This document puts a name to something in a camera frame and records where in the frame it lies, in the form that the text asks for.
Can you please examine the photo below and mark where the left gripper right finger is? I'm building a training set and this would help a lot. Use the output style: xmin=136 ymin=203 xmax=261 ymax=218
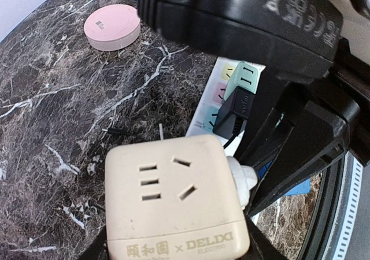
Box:
xmin=245 ymin=217 xmax=287 ymax=260

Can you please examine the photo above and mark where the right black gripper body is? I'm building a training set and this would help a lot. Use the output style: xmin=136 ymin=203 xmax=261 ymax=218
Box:
xmin=260 ymin=38 xmax=369 ymax=165

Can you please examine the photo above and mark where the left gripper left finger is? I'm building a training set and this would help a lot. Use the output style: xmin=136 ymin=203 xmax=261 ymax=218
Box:
xmin=77 ymin=226 xmax=109 ymax=260

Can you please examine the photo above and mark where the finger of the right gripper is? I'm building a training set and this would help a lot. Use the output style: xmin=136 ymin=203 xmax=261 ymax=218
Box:
xmin=247 ymin=102 xmax=347 ymax=216
xmin=234 ymin=89 xmax=295 ymax=168

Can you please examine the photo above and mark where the blue cube socket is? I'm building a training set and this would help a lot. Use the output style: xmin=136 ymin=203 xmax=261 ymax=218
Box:
xmin=257 ymin=161 xmax=312 ymax=197

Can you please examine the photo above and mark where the beige cube socket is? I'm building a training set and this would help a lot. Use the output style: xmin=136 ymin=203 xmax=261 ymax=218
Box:
xmin=105 ymin=135 xmax=257 ymax=259

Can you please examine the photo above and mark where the black charger plug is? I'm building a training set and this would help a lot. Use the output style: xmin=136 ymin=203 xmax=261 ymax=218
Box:
xmin=212 ymin=87 xmax=255 ymax=139

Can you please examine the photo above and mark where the pink plug adapter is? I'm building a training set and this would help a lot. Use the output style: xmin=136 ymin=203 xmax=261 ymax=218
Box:
xmin=83 ymin=4 xmax=140 ymax=51

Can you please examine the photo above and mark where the mint green cube adapter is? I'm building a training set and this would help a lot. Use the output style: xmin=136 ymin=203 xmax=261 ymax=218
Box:
xmin=223 ymin=61 xmax=261 ymax=102

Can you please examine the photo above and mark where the white power strip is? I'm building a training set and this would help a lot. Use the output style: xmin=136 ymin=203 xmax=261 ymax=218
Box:
xmin=184 ymin=56 xmax=267 ymax=157

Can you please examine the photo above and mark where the white braided cable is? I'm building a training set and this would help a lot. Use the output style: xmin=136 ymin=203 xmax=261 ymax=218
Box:
xmin=225 ymin=155 xmax=258 ymax=210

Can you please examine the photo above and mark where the white slotted cable duct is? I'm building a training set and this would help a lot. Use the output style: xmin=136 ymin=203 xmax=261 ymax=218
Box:
xmin=329 ymin=154 xmax=363 ymax=259

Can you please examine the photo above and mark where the thin black cable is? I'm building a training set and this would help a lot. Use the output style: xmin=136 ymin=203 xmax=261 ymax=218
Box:
xmin=102 ymin=128 xmax=134 ymax=138

